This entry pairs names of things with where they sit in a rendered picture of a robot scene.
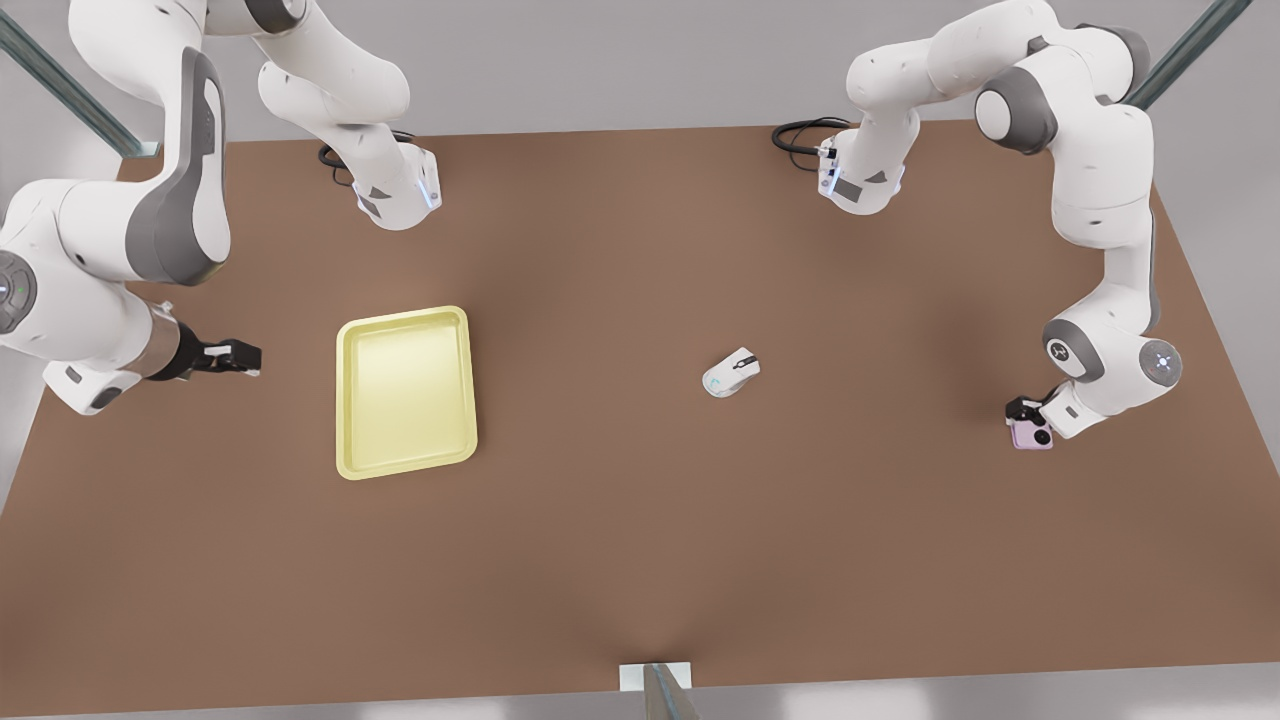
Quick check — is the yellow rectangular tray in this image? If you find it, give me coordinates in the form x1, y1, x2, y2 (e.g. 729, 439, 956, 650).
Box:
335, 305, 480, 482

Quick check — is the white computer mouse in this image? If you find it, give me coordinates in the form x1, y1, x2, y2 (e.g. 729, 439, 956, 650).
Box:
702, 346, 762, 399

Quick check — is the black cable loop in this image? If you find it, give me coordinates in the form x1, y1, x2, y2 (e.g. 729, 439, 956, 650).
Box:
771, 117, 854, 158
318, 130, 417, 187

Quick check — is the silver frame post with foot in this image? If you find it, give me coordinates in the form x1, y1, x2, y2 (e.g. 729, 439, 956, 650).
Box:
619, 661, 704, 720

